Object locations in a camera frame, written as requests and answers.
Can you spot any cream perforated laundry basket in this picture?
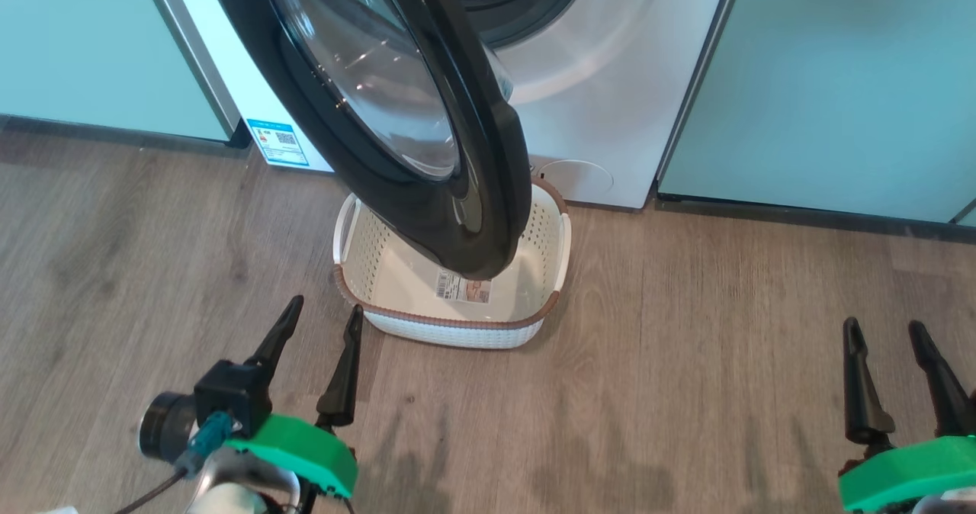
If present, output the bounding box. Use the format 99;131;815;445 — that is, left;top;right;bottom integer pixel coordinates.
333;178;573;349

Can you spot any white front-load washing machine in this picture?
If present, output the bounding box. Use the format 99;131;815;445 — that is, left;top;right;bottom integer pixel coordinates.
137;0;744;211

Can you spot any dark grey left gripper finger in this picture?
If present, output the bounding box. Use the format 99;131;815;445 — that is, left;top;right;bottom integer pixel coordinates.
244;294;304;381
316;304;365;431

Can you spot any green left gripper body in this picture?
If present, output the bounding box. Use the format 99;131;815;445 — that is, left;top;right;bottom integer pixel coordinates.
225;413;359;500

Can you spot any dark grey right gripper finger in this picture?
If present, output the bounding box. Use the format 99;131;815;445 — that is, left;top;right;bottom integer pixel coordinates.
842;316;897;447
907;320;976;438

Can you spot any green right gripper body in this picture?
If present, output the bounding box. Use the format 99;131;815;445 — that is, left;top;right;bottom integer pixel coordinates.
837;435;976;513

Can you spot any black camera cable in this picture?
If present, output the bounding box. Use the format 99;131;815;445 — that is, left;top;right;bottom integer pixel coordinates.
114;411;233;514

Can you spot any dark round washing machine door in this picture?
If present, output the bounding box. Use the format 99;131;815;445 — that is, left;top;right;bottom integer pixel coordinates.
202;0;533;281

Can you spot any white basket label sticker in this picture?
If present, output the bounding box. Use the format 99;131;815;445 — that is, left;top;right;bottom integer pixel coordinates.
435;268;493;304

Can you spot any round drain filter cover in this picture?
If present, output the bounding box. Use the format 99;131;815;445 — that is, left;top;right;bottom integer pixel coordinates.
532;159;615;199

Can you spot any wide pale green cabinet panel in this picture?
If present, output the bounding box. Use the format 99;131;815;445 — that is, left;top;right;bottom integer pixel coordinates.
657;0;976;225

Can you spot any blue energy label sticker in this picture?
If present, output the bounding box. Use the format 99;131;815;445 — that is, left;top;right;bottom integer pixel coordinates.
246;118;310;169

